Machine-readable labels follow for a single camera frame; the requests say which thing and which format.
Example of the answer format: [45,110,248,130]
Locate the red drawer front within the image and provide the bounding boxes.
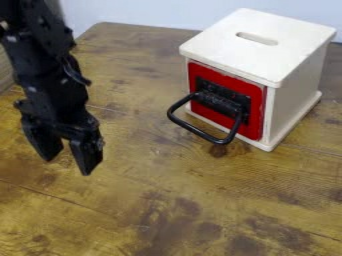
[186,61,265,141]

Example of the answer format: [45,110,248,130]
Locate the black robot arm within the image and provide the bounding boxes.
[0,0,104,175]

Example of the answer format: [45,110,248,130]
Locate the black metal drawer handle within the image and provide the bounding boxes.
[166,77,251,145]

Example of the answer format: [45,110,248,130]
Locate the white wooden box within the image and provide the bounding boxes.
[178,9,336,151]

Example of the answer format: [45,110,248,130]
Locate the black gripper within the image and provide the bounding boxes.
[13,56,104,176]

